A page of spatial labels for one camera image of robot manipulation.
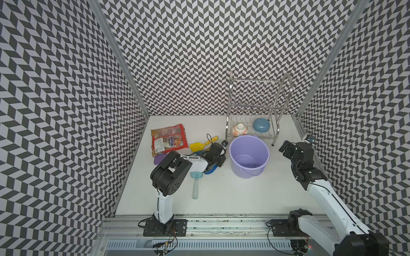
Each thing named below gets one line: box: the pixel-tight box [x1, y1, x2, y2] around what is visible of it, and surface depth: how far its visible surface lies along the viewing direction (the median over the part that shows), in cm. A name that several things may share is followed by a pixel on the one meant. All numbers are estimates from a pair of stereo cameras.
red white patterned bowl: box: [231, 123, 249, 138], surface depth 101 cm
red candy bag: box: [151, 123, 189, 158], surface depth 103 cm
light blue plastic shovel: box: [190, 171, 204, 200], surface depth 88 cm
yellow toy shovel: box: [189, 136, 219, 152], surface depth 104 cm
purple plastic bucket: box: [228, 134, 271, 179], surface depth 84 cm
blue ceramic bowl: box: [252, 117, 271, 133], surface depth 107 cm
